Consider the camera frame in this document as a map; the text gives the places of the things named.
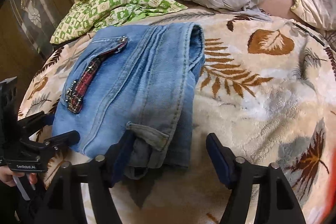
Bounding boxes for blue denim jeans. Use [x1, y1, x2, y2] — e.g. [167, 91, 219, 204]
[52, 22, 205, 179]

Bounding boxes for person left hand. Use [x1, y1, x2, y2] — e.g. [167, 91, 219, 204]
[0, 165, 38, 188]

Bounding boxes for dark wooden glass door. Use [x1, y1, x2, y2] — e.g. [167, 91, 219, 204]
[1, 0, 74, 98]

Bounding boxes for leaf pattern fleece blanket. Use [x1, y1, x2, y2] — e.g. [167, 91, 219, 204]
[16, 8, 336, 224]

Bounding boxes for green checkered quilt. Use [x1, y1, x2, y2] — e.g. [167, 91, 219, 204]
[50, 0, 187, 45]

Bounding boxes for black pen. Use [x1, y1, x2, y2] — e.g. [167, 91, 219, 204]
[293, 22, 326, 47]

